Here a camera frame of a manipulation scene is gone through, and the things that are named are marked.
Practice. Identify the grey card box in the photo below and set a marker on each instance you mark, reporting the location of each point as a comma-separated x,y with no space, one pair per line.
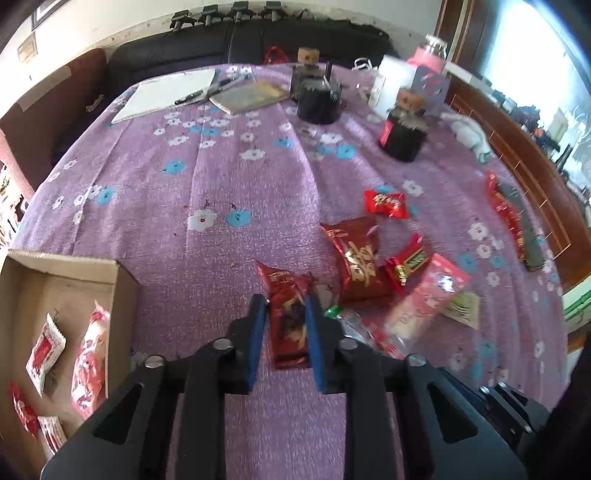
434,87

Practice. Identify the pink red snack packet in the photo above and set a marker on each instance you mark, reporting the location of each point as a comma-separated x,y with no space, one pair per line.
87,369

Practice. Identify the red white-print snack packet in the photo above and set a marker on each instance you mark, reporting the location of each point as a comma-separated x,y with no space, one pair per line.
23,410

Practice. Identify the pink bottle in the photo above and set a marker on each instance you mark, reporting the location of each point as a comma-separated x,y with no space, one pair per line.
427,57

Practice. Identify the black pen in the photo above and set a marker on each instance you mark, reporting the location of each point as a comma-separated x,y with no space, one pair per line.
228,83
191,97

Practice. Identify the red packet with gold print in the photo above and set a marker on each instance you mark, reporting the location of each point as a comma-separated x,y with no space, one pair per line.
501,207

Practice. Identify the large dark red gold-print packet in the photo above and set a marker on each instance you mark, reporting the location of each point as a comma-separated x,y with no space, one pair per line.
358,263

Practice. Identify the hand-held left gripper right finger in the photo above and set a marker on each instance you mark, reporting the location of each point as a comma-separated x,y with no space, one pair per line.
316,341

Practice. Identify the clear green candy wrapper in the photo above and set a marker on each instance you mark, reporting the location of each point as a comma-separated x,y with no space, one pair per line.
364,332

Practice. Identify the framed wall painting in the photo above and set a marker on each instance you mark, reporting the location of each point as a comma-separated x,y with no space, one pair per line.
48,9

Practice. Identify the wooden cabinet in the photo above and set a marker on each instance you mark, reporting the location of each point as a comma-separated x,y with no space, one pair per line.
521,157

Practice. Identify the black sofa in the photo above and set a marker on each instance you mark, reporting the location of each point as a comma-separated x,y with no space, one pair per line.
184,46

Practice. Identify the small wall plaque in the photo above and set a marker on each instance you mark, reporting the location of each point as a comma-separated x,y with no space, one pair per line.
27,48

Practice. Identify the patterned blanket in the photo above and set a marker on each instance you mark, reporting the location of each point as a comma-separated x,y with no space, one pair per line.
9,203

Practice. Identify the red bag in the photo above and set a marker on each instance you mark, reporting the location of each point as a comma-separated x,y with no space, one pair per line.
274,56

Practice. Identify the brown armchair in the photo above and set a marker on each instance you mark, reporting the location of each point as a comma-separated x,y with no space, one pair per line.
46,115

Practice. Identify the small red candy packet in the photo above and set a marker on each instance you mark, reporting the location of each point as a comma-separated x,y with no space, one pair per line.
385,203

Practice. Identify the white red long snack packet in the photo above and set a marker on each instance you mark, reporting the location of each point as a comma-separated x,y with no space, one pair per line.
44,355

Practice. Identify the small white red snack packet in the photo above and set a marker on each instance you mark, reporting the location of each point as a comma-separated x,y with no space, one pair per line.
51,431

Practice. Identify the white cloth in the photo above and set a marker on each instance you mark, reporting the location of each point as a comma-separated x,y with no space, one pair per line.
466,131

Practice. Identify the green white snack packet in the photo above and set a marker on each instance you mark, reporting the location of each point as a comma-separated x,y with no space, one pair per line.
461,309

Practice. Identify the pink transparent snack packet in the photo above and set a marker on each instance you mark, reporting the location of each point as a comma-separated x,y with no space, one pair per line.
429,295

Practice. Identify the red candy with dark label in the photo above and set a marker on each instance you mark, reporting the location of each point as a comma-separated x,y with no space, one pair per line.
406,267

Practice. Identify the purple floral tablecloth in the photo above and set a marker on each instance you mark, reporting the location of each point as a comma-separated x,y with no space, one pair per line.
184,184

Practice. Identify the cardboard box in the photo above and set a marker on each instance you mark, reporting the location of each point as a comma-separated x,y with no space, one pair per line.
69,295

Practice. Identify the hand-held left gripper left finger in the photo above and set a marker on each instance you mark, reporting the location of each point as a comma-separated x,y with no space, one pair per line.
256,341

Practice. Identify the dark red snack packet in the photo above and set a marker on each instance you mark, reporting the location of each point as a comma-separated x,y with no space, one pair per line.
286,318

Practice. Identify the white paper notebook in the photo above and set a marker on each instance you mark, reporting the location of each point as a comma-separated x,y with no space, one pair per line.
161,92

